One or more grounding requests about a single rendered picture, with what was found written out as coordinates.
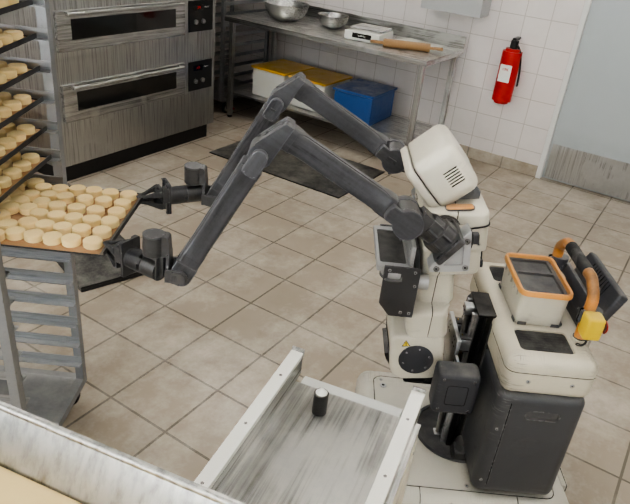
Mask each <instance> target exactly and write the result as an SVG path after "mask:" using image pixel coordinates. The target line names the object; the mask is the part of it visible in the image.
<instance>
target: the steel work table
mask: <svg viewBox="0 0 630 504"><path fill-rule="evenodd" d="M318 12H334V13H341V14H345V15H348V16H349V18H348V21H347V23H346V24H345V25H344V26H343V27H340V28H337V29H330V28H327V27H325V26H324V25H322V24H321V23H320V21H319V19H318ZM225 21H229V52H228V85H227V117H232V114H233V94H234V95H237V96H241V97H244V98H248V99H251V100H254V101H258V102H261V103H267V101H268V98H265V97H262V96H259V95H255V94H253V93H252V87H249V88H245V89H241V90H237V91H234V92H233V87H234V58H235V29H236V23H237V24H242V25H246V26H250V27H255V28H259V29H263V30H268V31H272V35H271V51H270V61H274V60H276V45H277V33H281V34H285V35H290V36H294V37H298V38H303V39H307V40H311V41H316V42H320V43H324V44H329V45H333V46H337V47H342V48H346V49H350V50H355V51H359V52H363V53H368V54H372V55H377V56H381V57H385V58H390V59H394V60H398V61H403V62H407V63H411V64H416V65H419V69H418V75H417V81H416V87H415V92H414V98H413V104H412V110H411V115H410V119H407V118H403V117H400V116H396V115H392V114H391V116H390V117H388V118H386V119H384V120H382V121H380V122H378V123H376V124H374V125H372V126H371V127H372V128H374V129H375V130H377V131H379V132H381V133H382V134H384V135H385V136H387V138H389V139H390V138H397V139H400V140H401V141H402V142H403V143H404V144H405V146H407V147H408V144H409V143H410V142H411V141H413V140H414V139H416V138H417V137H419V136H420V135H422V134H423V133H425V132H426V131H428V130H429V129H431V128H432V127H433V126H432V125H429V124H425V123H421V122H418V121H416V120H417V114H418V108H419V103H420V97H421V92H422V86H423V80H424V75H425V69H426V67H427V66H430V65H433V64H436V63H439V62H442V61H445V60H448V59H451V61H450V66H449V71H448V77H447V82H446V87H445V92H444V97H443V102H442V107H441V112H440V117H439V122H438V125H439V124H441V125H444V122H445V117H446V112H447V107H448V102H449V97H450V92H451V87H452V83H453V78H454V73H455V68H456V63H457V58H458V56H460V55H463V52H464V47H465V43H466V38H467V37H465V36H460V35H455V34H450V33H445V32H440V31H435V30H430V29H425V28H420V27H415V26H410V25H405V24H400V23H395V22H390V21H385V20H380V19H375V18H370V17H365V16H360V15H356V14H351V13H346V12H341V11H336V10H331V9H326V8H321V7H316V6H311V5H310V6H309V8H308V11H307V13H306V14H305V16H304V17H303V18H302V19H300V20H297V21H294V22H282V21H279V20H277V19H275V18H273V17H272V16H270V15H269V13H268V11H261V12H252V13H244V14H235V15H227V16H225ZM360 23H365V24H371V25H376V26H382V27H387V28H392V30H391V31H393V39H403V38H413V39H417V40H421V41H425V42H429V43H432V44H436V45H440V46H443V51H437V50H430V52H422V51H413V50H405V49H396V48H388V47H383V44H372V43H367V42H362V41H357V40H352V39H346V38H344V34H345V29H348V28H350V26H353V25H356V24H360ZM285 110H288V111H292V112H295V113H299V114H302V115H305V116H309V117H312V118H316V119H319V120H322V121H326V122H329V121H328V120H326V119H325V118H324V117H322V116H321V115H319V114H318V113H317V112H314V111H310V110H307V109H303V108H300V107H296V106H293V105H290V104H289V105H288V106H287V108H286V109H285ZM329 123H331V122H329Z"/></svg>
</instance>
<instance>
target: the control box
mask: <svg viewBox="0 0 630 504"><path fill-rule="evenodd" d="M301 383H303V384H305V385H308V386H311V387H314V388H317V389H318V388H324V389H326V390H327V391H328V392H329V393H331V394H334V395H337V396H340V397H343V398H345V399H348V400H351V401H354V402H357V403H360V404H363V405H366V406H368V407H371V408H374V409H377V410H380V411H383V412H386V413H388V414H391V415H394V416H397V417H400V418H401V415H402V411H403V410H402V409H400V408H397V407H394V406H391V405H388V404H385V403H383V402H380V401H377V400H374V399H371V398H368V397H365V396H362V395H359V394H356V393H354V392H351V391H348V390H345V389H342V388H339V387H336V386H333V385H330V384H328V383H325V382H322V381H319V380H316V379H313V378H310V377H307V376H305V377H304V378H303V380H302V381H301Z"/></svg>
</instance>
